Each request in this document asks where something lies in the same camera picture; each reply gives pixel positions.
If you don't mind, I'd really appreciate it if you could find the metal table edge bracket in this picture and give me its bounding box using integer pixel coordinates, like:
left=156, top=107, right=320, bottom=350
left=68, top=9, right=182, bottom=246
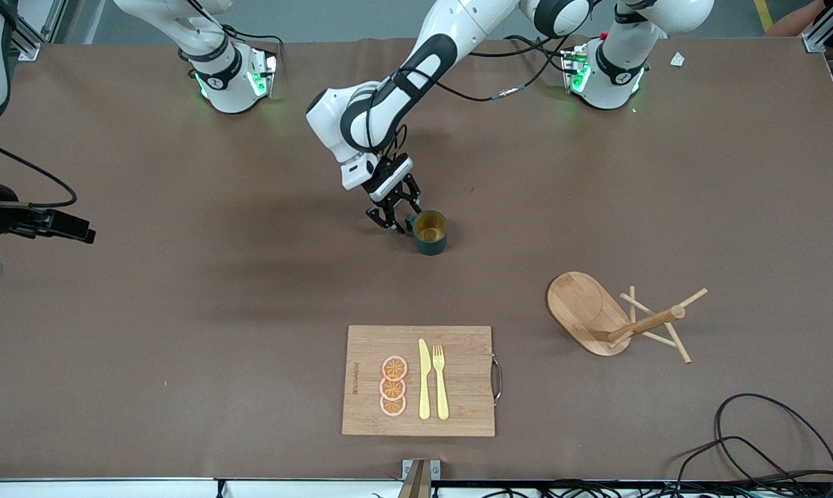
left=397, top=459, right=441, bottom=498

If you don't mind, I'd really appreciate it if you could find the brown table cover mat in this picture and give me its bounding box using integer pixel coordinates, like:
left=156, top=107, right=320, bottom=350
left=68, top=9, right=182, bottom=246
left=0, top=35, right=833, bottom=482

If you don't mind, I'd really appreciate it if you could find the wooden cup rack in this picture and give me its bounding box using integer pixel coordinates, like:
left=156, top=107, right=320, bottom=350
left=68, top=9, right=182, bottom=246
left=546, top=271, right=709, bottom=365

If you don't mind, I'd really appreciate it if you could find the aluminium frame post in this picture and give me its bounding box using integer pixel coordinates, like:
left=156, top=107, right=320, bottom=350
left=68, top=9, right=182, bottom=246
left=5, top=0, right=68, bottom=62
left=800, top=0, right=833, bottom=55

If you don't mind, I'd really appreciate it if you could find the teal cup yellow inside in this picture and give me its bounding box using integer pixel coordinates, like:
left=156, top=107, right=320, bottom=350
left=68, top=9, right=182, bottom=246
left=405, top=210, right=450, bottom=257

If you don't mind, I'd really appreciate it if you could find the black looped table cable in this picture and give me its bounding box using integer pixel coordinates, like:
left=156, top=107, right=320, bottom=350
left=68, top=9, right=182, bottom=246
left=672, top=393, right=833, bottom=485

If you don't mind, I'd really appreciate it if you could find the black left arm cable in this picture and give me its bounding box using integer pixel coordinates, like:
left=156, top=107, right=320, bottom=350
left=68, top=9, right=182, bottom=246
left=389, top=33, right=583, bottom=104

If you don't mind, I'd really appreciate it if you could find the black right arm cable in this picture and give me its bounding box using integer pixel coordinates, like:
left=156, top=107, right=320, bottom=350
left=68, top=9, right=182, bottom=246
left=0, top=133, right=78, bottom=208

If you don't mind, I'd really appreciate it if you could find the yellow plastic fork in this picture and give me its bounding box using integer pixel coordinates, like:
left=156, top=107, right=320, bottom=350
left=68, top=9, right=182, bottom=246
left=432, top=344, right=450, bottom=421

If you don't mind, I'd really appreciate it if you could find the yellow plastic knife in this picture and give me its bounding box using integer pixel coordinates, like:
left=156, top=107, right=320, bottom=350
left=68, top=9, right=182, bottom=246
left=418, top=338, right=432, bottom=421

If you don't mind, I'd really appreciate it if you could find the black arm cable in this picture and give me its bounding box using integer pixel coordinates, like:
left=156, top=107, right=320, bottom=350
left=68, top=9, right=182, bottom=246
left=389, top=33, right=583, bottom=104
left=0, top=133, right=78, bottom=208

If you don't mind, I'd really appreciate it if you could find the person in dark clothes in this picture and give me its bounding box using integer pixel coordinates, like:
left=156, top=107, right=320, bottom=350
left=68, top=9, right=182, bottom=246
left=765, top=0, right=833, bottom=50

